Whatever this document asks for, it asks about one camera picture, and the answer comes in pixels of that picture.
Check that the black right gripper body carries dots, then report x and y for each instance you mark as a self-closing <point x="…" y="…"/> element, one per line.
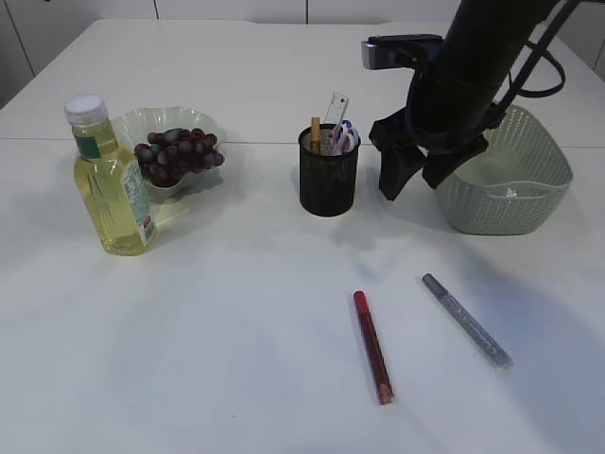
<point x="449" y="100"/>

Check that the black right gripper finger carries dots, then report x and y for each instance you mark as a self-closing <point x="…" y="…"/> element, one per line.
<point x="398" y="164"/>
<point x="442" y="162"/>

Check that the blue scissors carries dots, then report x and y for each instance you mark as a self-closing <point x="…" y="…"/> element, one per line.
<point x="349" y="137"/>

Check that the pink scissors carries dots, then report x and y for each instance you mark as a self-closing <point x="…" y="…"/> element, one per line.
<point x="336" y="141"/>

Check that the clear plastic sheet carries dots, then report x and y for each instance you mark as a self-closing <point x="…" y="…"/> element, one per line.
<point x="505" y="192"/>

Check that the clear plastic ruler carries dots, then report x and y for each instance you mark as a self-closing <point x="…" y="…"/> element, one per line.
<point x="337" y="108"/>

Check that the gold glitter pen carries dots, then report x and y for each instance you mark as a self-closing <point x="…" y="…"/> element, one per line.
<point x="315" y="135"/>

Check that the silver glitter pen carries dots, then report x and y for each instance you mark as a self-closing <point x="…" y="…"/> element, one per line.
<point x="473" y="329"/>

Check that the red glitter pen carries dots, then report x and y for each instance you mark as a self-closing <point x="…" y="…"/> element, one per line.
<point x="377" y="363"/>

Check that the purple artificial grape bunch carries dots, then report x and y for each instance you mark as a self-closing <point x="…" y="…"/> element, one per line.
<point x="167" y="157"/>

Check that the yellow tea plastic bottle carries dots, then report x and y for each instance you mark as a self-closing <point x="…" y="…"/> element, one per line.
<point x="109" y="179"/>

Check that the black mesh pen holder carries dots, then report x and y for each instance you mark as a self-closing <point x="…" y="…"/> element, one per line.
<point x="326" y="182"/>

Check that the green plastic woven basket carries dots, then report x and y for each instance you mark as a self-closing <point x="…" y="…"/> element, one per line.
<point x="521" y="153"/>

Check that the pale green wavy plate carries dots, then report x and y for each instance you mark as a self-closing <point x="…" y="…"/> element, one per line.
<point x="133" y="127"/>

